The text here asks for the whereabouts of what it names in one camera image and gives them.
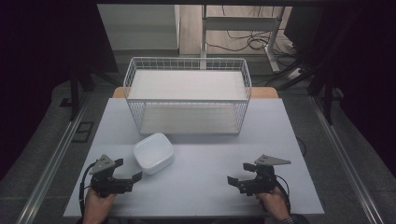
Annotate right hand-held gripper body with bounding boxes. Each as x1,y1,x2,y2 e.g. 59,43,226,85
237,153,292,197

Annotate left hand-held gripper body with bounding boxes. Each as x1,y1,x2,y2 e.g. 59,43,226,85
89,154,135,199

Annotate white square bowl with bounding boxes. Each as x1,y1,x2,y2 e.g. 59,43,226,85
133,132,176,175

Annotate person's left hand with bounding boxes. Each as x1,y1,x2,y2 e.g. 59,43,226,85
81,188,118,224

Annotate person's right hand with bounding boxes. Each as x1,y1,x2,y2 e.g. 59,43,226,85
255,186,291,223

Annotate black floor plate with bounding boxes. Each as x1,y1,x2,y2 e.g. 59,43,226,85
72,120,95,145

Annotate wooden table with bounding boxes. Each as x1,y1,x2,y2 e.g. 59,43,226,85
111,86,280,100

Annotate black stand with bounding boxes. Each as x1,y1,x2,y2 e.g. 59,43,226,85
68,60,123,123
264,46,345,126

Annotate white power strip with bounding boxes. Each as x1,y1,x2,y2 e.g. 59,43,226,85
287,66,305,80

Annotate dark curtain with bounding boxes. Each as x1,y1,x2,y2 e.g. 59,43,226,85
321,0,396,179
0,0,120,182

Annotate white cabinet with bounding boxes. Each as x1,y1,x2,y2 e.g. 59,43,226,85
96,4,182,51

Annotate black box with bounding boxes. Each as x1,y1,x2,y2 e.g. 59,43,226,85
283,5,326,54

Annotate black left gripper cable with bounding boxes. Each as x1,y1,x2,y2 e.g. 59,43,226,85
78,161,98,217

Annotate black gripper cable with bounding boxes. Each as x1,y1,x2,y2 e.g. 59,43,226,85
274,174,292,217
78,161,98,217

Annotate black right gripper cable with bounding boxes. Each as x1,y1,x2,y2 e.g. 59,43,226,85
274,174,292,217

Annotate metal floor rail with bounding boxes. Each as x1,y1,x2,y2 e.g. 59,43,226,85
14,92,92,224
307,93,387,224

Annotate white wire basket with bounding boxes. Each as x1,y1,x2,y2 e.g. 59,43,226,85
122,56,253,136

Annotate black floor cables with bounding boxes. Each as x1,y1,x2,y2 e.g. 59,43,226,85
205,5,301,68

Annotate white desk frame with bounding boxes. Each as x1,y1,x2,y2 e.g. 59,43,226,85
200,4,287,74

